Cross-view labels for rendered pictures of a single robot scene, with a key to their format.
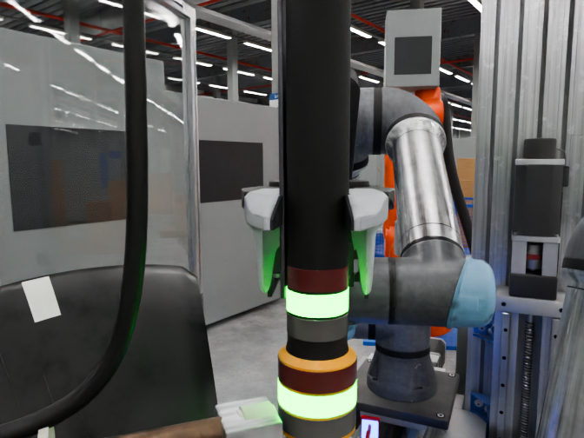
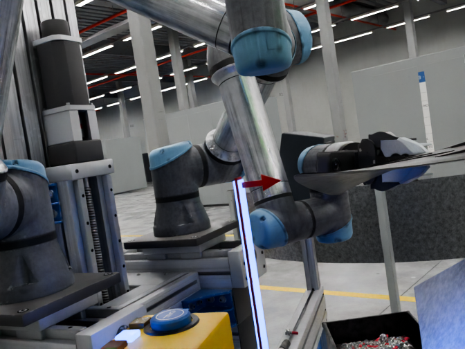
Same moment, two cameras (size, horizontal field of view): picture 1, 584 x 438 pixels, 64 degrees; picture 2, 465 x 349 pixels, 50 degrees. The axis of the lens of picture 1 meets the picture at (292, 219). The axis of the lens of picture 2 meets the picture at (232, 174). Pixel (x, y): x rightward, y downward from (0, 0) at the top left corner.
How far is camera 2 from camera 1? 0.88 m
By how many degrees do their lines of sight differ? 87
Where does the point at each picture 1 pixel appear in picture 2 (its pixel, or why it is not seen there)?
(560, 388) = (260, 134)
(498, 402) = (93, 269)
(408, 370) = (58, 251)
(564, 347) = (250, 110)
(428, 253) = not seen: hidden behind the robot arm
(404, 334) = (46, 210)
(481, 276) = not seen: hidden behind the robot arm
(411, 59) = not seen: outside the picture
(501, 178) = (21, 60)
